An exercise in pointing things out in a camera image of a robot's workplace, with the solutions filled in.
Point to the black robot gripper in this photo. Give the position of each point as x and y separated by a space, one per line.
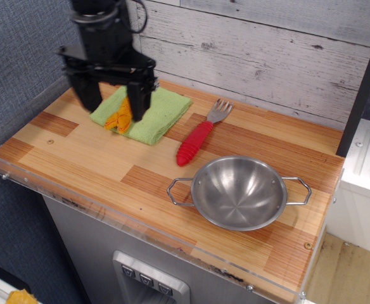
107 54

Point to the orange plush pepper toy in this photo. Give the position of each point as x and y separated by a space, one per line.
121 119

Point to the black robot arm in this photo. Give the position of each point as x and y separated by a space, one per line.
87 7

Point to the green folded towel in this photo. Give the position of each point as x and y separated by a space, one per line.
165 110

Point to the grey toy fridge cabinet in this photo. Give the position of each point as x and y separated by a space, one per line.
92 243

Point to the silver ice dispenser panel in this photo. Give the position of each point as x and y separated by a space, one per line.
143 283

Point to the yellow object bottom left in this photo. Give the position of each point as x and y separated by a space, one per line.
21 297

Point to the white side cabinet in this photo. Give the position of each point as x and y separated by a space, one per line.
348 216

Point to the red handled metal fork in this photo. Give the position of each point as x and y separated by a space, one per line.
192 144

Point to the clear acrylic guard rail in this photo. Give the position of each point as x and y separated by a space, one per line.
102 184

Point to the steel bowl with handles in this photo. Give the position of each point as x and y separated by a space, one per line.
241 193

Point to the black right frame post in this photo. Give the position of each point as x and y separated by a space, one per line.
355 114

